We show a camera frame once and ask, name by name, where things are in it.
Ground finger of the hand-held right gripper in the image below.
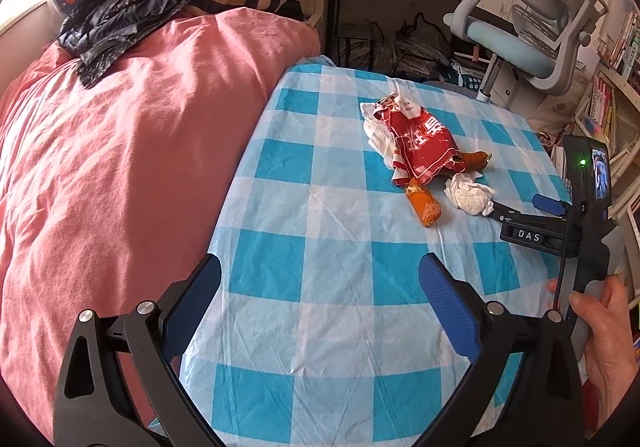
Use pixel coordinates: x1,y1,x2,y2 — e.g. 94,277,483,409
486,201,569,228
531,193,572,218

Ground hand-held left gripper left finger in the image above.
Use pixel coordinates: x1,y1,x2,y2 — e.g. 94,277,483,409
52,253,223,447

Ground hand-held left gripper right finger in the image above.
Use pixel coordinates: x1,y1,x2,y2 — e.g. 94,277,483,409
417,251,587,447

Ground white tissue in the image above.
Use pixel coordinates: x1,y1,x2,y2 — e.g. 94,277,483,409
444,177,497,218

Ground red snack bag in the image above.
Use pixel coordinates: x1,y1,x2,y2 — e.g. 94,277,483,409
376,96,466,188

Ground white plastic wrapper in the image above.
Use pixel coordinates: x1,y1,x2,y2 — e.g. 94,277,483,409
361,101,401,168

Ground person's right hand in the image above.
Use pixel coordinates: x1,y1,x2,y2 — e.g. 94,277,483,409
547,274,640,434

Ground white book rack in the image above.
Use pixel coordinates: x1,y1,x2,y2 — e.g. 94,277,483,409
570,62,640,228

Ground white tote bag tree logo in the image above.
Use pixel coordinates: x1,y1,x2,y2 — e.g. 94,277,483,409
530,92,586,138

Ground row of red spine books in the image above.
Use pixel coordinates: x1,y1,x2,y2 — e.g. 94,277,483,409
587,77,617,138

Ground white drawer cabinet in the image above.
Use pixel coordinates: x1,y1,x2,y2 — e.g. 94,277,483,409
492,57,546,114

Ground blue white checked tablecloth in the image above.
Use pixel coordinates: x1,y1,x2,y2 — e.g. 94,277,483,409
177,62,573,447

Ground pink duvet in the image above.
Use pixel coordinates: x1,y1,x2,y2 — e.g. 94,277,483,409
0,7,321,447

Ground grey office chair blue seat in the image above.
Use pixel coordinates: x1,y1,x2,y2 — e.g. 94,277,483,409
442,0,611,102

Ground clear storage bag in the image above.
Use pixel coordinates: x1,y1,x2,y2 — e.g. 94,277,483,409
392,14,453,78

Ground black puffer jacket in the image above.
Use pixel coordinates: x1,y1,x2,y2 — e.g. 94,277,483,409
57,0,221,88

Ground dark folded clothes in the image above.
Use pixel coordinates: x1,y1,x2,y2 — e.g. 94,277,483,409
277,0,313,22

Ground black cable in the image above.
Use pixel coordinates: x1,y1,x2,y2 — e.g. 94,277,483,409
549,222,571,313

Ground row of wall shelf books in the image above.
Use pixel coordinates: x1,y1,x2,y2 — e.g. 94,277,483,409
607,9,640,78

